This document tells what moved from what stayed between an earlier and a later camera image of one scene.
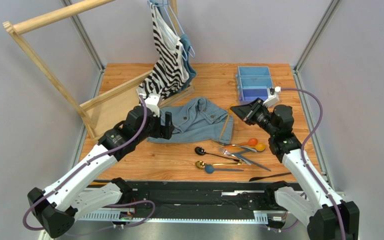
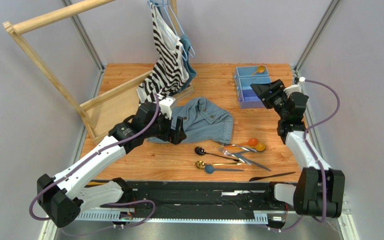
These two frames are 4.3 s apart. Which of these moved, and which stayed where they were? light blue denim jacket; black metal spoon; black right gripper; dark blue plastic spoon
Moved: black right gripper
Stayed: black metal spoon; dark blue plastic spoon; light blue denim jacket
